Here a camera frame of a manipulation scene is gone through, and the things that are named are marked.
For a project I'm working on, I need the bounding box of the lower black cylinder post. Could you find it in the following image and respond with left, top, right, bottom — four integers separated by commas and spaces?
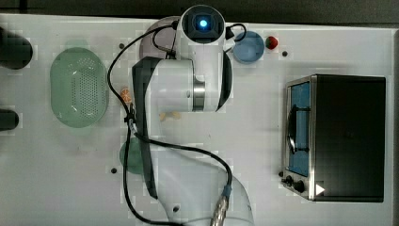
0, 109, 19, 131

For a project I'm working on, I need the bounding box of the green mug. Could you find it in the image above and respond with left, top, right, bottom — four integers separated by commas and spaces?
127, 137, 143, 175

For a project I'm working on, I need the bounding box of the blue bowl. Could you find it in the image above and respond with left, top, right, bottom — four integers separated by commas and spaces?
232, 31, 264, 64

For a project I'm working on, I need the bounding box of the black toaster oven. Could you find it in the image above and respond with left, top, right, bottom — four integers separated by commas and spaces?
279, 74, 386, 202

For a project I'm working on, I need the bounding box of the red strawberry toy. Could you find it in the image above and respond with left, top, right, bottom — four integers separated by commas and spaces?
265, 36, 279, 50

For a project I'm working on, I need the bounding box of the grey round plate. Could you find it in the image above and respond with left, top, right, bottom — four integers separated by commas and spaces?
139, 16, 180, 58

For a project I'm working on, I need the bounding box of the green perforated colander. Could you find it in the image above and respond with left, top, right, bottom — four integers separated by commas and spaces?
50, 47, 108, 128

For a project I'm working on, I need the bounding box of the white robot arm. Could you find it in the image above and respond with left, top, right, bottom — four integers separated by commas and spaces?
132, 5, 254, 226

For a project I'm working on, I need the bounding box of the upper black cylinder post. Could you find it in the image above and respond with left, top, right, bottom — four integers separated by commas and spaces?
0, 28, 33, 70

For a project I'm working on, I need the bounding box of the black cylinder post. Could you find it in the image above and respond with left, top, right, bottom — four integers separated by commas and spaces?
0, 28, 33, 70
0, 109, 19, 131

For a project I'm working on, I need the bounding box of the orange slice toy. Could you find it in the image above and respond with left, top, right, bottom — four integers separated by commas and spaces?
120, 88, 132, 104

